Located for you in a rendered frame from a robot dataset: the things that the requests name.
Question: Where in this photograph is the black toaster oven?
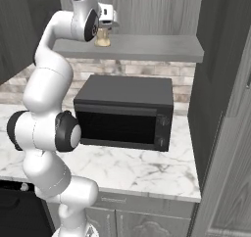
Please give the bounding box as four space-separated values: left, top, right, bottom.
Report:
73 73 176 153

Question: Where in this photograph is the grey drawer handle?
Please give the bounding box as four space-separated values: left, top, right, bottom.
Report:
100 196 127 204

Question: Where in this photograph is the dark grey cabinet door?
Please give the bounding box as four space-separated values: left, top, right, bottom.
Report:
187 0 251 196
0 0 63 86

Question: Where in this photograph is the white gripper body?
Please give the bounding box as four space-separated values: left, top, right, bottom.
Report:
98 11 121 28

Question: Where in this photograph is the grey drawer front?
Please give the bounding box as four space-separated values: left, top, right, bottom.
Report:
93 190 198 219

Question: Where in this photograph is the black toaster oven handle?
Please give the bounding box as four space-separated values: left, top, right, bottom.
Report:
75 104 158 118

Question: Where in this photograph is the grey tall cabinet panel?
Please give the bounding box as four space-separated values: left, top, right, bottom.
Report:
190 24 251 237

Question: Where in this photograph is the grey cupboard door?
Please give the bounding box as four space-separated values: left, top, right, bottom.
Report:
115 210 193 237
85 207 118 237

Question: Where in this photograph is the black appliance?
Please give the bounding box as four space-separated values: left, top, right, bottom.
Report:
0 179 56 237

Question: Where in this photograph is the grey wall cabinet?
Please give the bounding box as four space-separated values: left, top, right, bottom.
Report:
51 0 206 65

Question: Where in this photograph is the black toaster oven door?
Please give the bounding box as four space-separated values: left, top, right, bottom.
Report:
75 104 159 150

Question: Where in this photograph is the black toaster oven knob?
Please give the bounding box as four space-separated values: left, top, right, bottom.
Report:
156 135 167 147
157 115 169 127

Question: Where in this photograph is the beige candle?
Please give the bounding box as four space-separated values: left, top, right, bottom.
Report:
94 26 113 48

